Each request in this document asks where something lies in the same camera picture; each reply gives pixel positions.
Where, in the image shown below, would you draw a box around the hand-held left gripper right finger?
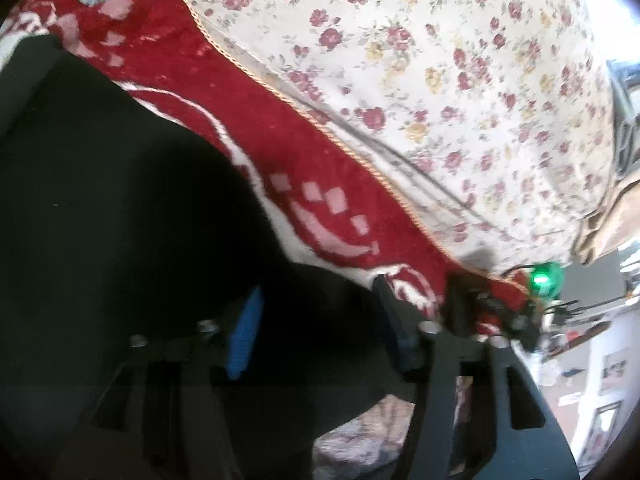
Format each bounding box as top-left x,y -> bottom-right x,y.
372,274 -> 581,480

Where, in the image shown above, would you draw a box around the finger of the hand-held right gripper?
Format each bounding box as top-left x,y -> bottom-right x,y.
445,272 -> 482,337

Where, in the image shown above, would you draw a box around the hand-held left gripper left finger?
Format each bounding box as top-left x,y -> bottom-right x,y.
50,285 -> 311,480

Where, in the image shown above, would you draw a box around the black pants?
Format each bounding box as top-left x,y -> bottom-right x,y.
0,35 -> 443,463

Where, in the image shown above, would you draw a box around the beige curtain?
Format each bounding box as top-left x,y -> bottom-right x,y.
570,170 -> 640,267

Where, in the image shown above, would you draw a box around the red leaf-patterned blanket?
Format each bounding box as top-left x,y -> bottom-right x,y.
0,0 -> 543,480

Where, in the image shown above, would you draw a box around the floral quilt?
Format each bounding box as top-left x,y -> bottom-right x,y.
165,0 -> 626,281

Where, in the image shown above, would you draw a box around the wall picture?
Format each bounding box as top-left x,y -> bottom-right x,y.
600,351 -> 630,395
585,399 -> 625,466

